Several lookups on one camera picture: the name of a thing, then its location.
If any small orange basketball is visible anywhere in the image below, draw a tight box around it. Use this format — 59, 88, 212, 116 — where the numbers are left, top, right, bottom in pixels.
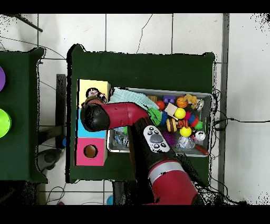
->
176, 96, 188, 108

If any yellow ball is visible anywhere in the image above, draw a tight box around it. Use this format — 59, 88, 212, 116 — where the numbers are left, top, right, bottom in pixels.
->
174, 107, 186, 119

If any orange plush toy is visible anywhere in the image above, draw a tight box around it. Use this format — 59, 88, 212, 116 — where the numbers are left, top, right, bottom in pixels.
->
183, 94, 198, 104

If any green round disc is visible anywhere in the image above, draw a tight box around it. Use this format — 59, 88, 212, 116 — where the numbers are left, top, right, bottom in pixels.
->
0, 108, 12, 139

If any purple round disc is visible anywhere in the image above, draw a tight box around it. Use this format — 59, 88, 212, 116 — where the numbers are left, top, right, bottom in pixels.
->
0, 66, 6, 92

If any shallow metal mesh bin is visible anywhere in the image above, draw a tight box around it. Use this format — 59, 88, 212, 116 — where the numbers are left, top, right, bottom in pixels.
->
106, 87, 213, 157

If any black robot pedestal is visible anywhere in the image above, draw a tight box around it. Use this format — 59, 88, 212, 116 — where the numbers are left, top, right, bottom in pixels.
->
112, 180, 146, 206

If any wooden cube block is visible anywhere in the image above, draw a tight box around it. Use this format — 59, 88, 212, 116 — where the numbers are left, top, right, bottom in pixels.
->
164, 102, 178, 119

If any black floor cable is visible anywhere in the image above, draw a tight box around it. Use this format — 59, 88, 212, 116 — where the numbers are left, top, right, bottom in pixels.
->
213, 117, 270, 130

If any purple rubber toy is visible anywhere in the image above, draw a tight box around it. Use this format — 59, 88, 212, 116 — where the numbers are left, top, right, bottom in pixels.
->
162, 132, 177, 147

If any wooden toy burger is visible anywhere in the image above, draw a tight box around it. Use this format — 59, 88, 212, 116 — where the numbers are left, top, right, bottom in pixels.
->
166, 117, 177, 133

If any wooden box with three holes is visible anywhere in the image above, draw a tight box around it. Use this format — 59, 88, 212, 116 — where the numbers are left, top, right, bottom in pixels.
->
73, 79, 112, 166

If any dark green table cloth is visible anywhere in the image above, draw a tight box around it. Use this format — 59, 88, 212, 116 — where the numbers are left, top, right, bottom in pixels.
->
0, 47, 48, 183
66, 43, 216, 184

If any crumpled clear plastic bottle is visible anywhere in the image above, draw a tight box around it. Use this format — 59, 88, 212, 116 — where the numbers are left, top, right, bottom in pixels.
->
111, 127, 129, 148

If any grey round base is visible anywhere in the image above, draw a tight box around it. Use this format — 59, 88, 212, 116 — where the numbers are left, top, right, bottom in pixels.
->
36, 147, 62, 172

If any dark rod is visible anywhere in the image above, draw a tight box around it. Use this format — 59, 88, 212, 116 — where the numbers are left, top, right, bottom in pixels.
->
12, 14, 43, 33

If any black post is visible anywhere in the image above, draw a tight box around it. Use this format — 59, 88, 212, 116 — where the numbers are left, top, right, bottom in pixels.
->
55, 73, 68, 148

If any large green spiky ball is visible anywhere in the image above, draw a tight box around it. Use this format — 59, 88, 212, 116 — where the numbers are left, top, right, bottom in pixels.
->
147, 108, 162, 127

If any light blue waffle cloth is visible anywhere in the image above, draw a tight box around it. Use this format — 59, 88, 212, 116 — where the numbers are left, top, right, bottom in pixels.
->
108, 87, 159, 110

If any colourful patterned cloth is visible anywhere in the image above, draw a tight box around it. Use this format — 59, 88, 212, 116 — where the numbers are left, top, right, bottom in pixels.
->
85, 87, 101, 99

